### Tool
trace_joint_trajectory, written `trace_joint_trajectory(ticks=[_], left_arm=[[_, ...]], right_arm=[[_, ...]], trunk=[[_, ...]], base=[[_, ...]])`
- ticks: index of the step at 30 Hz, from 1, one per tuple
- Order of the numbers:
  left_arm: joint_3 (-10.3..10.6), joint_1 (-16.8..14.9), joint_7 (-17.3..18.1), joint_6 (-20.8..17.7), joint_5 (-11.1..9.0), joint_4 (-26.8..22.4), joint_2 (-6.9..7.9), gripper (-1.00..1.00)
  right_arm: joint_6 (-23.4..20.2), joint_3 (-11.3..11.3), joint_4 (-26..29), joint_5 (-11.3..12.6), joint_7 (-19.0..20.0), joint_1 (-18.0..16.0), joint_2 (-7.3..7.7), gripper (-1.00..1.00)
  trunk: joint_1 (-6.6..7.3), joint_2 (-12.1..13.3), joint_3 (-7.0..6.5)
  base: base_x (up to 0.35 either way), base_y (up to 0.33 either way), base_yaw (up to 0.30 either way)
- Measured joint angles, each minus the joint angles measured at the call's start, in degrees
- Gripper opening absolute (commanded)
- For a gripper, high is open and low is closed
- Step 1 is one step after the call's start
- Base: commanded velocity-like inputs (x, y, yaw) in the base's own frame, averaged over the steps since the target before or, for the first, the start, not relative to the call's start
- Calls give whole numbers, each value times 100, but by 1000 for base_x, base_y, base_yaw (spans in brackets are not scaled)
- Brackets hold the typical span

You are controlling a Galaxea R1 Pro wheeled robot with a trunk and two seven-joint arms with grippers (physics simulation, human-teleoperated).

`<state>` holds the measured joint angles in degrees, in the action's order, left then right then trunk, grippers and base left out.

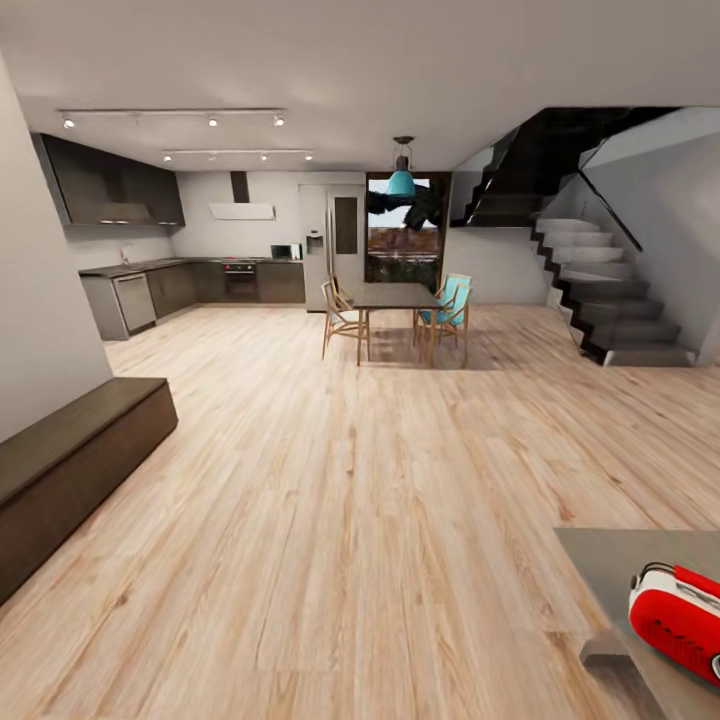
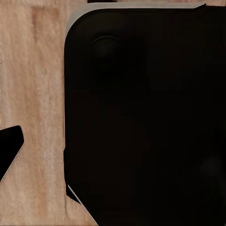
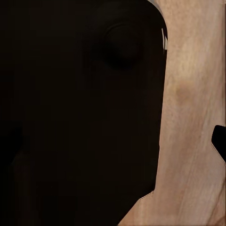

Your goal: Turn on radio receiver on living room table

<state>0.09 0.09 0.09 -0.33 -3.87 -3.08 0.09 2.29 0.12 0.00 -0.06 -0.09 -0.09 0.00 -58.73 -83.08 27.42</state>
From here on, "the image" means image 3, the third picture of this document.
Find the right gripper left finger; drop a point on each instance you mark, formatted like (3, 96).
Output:
(11, 141)

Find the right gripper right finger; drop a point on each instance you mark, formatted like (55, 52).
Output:
(219, 140)

